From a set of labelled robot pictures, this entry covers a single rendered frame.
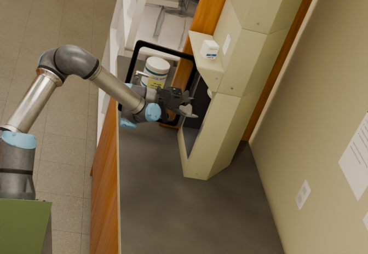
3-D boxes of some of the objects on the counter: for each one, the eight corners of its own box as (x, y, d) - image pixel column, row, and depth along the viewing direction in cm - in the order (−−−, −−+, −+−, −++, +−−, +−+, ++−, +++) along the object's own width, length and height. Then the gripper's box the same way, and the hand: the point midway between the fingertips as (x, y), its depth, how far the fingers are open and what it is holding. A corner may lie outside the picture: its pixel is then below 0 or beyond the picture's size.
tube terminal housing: (223, 142, 290) (280, 7, 249) (234, 185, 263) (300, 42, 222) (176, 134, 283) (227, -6, 242) (183, 177, 257) (241, 28, 216)
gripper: (159, 99, 239) (203, 108, 244) (155, 76, 254) (197, 84, 259) (153, 116, 243) (197, 123, 248) (150, 91, 259) (192, 99, 264)
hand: (195, 109), depth 255 cm, fingers open, 14 cm apart
